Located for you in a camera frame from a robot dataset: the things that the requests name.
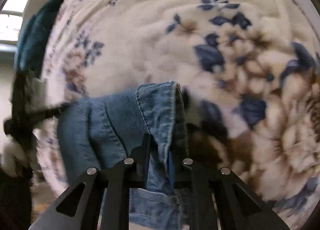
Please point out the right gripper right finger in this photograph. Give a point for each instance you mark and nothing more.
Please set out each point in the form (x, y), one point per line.
(218, 198)

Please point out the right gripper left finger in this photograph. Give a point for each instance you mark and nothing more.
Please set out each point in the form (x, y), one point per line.
(99, 199)

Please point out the blue denim jeans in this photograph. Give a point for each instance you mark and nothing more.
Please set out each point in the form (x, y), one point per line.
(100, 132)

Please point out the pale green folded pants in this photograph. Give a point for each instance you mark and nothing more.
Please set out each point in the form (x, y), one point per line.
(38, 94)

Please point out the teal folded duvet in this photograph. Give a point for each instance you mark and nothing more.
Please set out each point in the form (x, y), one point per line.
(31, 45)

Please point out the floral bed blanket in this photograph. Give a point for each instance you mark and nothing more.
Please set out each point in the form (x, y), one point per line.
(247, 71)

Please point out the window with white frame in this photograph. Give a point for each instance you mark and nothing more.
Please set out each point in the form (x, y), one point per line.
(11, 23)

